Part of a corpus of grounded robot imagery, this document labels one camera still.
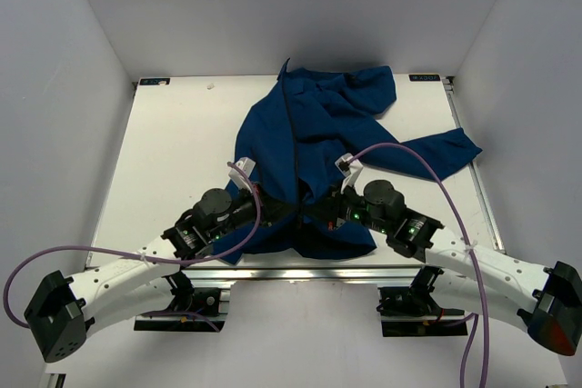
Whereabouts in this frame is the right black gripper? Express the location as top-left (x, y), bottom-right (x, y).
top-left (304, 179), bottom-right (390, 235)

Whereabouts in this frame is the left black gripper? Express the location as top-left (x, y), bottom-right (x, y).
top-left (208, 182), bottom-right (296, 242)

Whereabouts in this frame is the blue jacket with black lining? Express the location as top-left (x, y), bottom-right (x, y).
top-left (214, 66), bottom-right (482, 264)

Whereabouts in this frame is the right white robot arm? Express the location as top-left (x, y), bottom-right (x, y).
top-left (305, 180), bottom-right (581, 356)

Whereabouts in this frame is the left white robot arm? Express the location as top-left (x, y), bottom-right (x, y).
top-left (25, 158), bottom-right (294, 363)

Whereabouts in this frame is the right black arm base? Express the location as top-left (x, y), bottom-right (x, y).
top-left (376, 266), bottom-right (467, 338)

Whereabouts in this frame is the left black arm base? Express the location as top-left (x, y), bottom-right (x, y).
top-left (134, 270), bottom-right (236, 333)

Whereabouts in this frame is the white front panel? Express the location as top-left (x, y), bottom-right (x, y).
top-left (43, 279), bottom-right (569, 388)

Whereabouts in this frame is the right blue table label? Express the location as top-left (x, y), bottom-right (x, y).
top-left (408, 74), bottom-right (441, 82)

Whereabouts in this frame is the blue table label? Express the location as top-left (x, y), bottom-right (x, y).
top-left (138, 78), bottom-right (170, 86)
top-left (408, 74), bottom-right (441, 82)

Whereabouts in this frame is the left blue table label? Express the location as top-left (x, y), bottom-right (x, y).
top-left (138, 78), bottom-right (170, 86)

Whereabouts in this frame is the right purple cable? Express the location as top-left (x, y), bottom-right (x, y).
top-left (336, 142), bottom-right (492, 388)

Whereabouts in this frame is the purple cable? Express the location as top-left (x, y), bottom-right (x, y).
top-left (336, 142), bottom-right (492, 388)
top-left (3, 159), bottom-right (263, 333)

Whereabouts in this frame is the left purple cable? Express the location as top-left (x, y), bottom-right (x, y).
top-left (3, 159), bottom-right (263, 333)

